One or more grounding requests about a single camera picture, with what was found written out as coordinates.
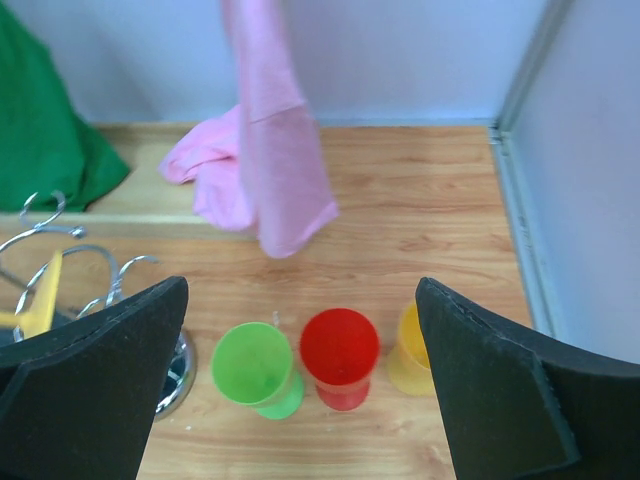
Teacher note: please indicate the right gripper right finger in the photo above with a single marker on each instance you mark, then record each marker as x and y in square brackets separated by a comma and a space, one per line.
[517, 404]

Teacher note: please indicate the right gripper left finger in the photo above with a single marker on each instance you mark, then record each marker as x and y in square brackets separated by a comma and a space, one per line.
[79, 401]

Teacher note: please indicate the yellow wine glass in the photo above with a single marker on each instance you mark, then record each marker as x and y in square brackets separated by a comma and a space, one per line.
[408, 365]
[39, 317]

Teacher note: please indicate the green wine glass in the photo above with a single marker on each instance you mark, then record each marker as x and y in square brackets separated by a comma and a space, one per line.
[253, 365]

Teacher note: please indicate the red wine glass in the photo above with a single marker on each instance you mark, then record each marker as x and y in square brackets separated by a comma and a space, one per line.
[339, 348]

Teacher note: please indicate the wooden rack base tray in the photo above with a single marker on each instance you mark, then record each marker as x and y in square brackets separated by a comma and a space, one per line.
[145, 204]

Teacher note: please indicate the green t-shirt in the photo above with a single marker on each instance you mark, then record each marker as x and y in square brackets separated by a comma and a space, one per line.
[45, 145]

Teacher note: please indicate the pink t-shirt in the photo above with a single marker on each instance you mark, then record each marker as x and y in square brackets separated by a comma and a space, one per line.
[259, 168]

